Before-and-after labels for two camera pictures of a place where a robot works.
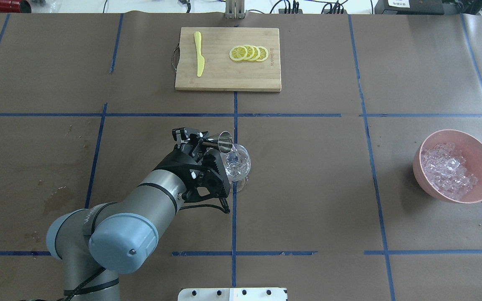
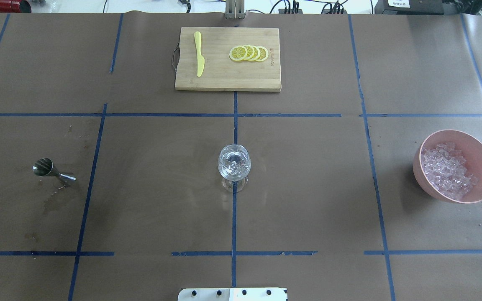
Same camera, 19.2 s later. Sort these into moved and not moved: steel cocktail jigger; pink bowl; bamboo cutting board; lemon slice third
Moved: steel cocktail jigger
Not moved: lemon slice third; pink bowl; bamboo cutting board
